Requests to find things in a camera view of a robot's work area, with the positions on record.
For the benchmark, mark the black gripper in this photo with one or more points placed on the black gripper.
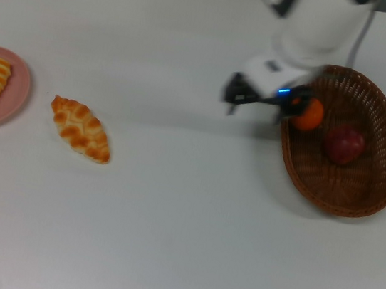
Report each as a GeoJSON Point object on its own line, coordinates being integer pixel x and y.
{"type": "Point", "coordinates": [276, 98]}

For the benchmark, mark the toy orange fruit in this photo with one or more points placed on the toy orange fruit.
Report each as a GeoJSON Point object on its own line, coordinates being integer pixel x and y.
{"type": "Point", "coordinates": [311, 117]}

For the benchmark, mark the red toy apple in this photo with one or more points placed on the red toy apple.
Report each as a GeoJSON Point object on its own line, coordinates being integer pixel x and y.
{"type": "Point", "coordinates": [344, 144]}

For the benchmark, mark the braided toy bread loaf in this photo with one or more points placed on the braided toy bread loaf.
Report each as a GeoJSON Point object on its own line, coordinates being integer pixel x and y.
{"type": "Point", "coordinates": [80, 128]}

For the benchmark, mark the brown woven basket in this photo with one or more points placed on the brown woven basket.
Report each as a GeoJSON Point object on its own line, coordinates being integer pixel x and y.
{"type": "Point", "coordinates": [334, 186]}

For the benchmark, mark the pink plate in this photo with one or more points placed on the pink plate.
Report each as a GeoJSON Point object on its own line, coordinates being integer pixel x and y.
{"type": "Point", "coordinates": [15, 91]}

